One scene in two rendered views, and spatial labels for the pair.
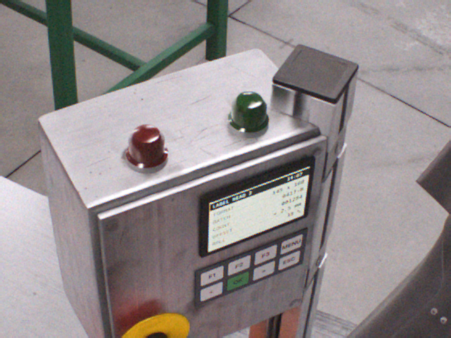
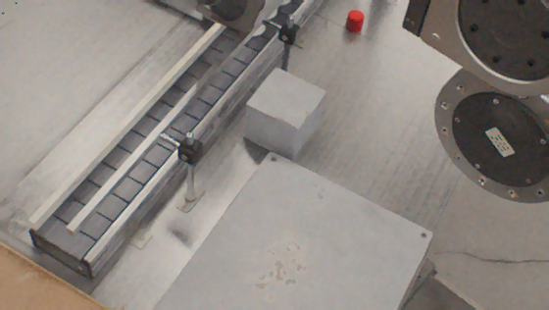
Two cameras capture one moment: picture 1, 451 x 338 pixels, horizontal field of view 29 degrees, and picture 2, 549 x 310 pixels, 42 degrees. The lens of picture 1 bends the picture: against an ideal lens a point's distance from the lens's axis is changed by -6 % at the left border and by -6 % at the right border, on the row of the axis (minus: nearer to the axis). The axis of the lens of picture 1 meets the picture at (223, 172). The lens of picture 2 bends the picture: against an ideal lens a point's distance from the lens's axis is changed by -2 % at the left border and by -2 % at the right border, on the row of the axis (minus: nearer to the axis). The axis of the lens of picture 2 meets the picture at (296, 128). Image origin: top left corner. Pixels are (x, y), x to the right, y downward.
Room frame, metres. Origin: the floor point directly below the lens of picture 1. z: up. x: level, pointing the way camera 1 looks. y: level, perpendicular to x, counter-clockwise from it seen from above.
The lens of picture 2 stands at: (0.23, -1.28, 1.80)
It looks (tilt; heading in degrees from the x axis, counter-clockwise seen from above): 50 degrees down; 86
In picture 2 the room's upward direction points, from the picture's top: 10 degrees clockwise
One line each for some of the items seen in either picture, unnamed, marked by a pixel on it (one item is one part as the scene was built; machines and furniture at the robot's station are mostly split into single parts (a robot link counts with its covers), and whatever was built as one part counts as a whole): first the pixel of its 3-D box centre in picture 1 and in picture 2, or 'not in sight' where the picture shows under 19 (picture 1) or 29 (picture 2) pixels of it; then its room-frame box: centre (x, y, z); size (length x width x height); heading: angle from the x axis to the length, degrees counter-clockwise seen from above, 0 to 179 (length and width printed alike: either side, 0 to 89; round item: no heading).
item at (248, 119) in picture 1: (249, 110); not in sight; (0.43, -0.01, 1.49); 0.03 x 0.03 x 0.02
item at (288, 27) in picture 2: not in sight; (275, 46); (0.24, -0.36, 0.91); 0.07 x 0.03 x 0.16; 155
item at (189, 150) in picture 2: not in sight; (177, 161); (0.11, -0.64, 0.91); 0.07 x 0.03 x 0.16; 155
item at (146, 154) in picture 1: (146, 145); not in sight; (0.40, 0.05, 1.49); 0.03 x 0.03 x 0.02
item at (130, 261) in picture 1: (183, 222); not in sight; (0.43, 0.03, 1.38); 0.17 x 0.10 x 0.19; 120
